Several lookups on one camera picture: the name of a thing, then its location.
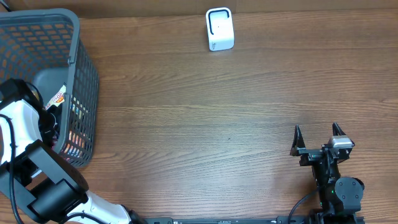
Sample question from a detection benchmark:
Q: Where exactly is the grey plastic mesh basket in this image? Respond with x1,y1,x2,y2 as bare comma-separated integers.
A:
1,9,99,167

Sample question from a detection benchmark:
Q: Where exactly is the white barcode scanner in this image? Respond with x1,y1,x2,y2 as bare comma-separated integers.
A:
205,7,234,52

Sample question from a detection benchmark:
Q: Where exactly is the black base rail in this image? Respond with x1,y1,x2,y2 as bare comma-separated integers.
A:
144,215,365,224

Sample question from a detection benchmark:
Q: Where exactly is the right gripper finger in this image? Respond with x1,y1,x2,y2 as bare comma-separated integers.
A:
332,122,345,136
290,125,306,155

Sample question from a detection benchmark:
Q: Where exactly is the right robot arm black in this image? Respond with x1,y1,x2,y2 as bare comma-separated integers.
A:
290,123,364,223

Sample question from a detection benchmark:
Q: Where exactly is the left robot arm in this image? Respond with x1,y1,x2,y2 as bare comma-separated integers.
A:
1,78,145,224

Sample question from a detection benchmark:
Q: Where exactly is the orange yellow snack bag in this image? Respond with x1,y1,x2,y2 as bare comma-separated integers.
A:
45,84,66,110

